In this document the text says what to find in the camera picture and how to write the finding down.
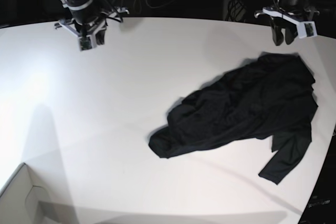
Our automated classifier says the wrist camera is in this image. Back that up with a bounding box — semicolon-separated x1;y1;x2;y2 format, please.
79;35;97;51
297;21;318;39

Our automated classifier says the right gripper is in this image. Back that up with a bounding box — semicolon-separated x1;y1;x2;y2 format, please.
54;5;129;45

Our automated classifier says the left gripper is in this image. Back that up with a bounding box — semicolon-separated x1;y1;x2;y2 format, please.
254;7;316;46

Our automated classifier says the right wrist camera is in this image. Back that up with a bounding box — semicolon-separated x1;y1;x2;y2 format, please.
79;35;97;51

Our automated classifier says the black long-sleeve t-shirt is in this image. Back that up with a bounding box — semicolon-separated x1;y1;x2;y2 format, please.
149;54;318;184

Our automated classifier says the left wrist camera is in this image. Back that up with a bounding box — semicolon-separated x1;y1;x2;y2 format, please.
297;21;318;39

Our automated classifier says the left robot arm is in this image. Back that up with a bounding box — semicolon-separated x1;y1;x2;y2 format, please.
254;0;319;46

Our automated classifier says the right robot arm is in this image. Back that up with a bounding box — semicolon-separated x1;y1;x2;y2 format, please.
54;0;129;51

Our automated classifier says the white cardboard box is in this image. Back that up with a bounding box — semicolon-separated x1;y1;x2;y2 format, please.
0;163;79;224

